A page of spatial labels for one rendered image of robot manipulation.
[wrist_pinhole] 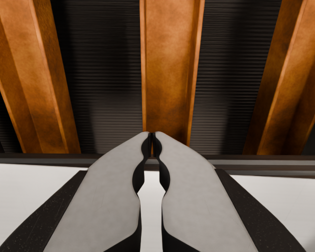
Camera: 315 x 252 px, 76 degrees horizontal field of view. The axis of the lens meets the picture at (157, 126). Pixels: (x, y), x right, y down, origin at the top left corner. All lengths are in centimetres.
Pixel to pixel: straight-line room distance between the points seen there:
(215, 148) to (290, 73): 28
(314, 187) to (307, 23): 23
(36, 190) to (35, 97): 19
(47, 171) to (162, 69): 22
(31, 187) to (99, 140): 32
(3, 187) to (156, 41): 27
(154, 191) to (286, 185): 15
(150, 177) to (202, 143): 36
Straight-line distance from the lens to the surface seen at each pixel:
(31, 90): 41
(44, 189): 27
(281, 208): 31
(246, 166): 26
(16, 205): 31
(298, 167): 29
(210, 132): 56
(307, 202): 31
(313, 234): 37
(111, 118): 53
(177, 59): 34
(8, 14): 39
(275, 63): 36
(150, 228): 29
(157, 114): 37
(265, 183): 26
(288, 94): 42
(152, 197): 25
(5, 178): 28
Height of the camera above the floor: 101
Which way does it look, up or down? 62 degrees down
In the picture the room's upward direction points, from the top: 179 degrees clockwise
